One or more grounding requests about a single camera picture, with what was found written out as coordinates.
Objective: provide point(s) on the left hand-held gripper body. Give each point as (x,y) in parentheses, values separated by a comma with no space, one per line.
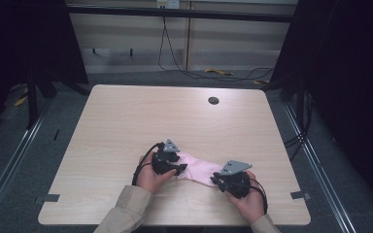
(162,161)

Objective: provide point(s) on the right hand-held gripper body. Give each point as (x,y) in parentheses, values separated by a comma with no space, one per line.
(238,181)

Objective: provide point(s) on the pink cloth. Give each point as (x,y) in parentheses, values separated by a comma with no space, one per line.
(197,170)

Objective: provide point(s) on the person's left hand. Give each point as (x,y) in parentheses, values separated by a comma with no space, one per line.
(150,179)

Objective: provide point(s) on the person's right hand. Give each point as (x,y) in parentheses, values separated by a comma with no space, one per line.
(251,204)

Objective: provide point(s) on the grey tape piece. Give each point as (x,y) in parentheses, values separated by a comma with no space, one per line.
(51,197)
(299,195)

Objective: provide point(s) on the round dark table grommet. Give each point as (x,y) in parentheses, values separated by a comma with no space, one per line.
(213,100)

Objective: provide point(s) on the small yellow floor tape strip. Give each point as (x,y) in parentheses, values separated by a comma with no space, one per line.
(260,82)

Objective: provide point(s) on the black metal stand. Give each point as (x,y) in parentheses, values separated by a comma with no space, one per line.
(32,103)

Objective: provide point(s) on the black horizontal bar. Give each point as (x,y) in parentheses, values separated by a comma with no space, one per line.
(175,13)

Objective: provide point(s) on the black curtain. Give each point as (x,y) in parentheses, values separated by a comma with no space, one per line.
(346,81)
(19,42)

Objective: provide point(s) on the metal floor rail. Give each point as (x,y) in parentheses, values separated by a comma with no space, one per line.
(9,161)
(320,174)

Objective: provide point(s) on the white wall outlet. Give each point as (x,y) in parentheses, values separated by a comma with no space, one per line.
(168,3)

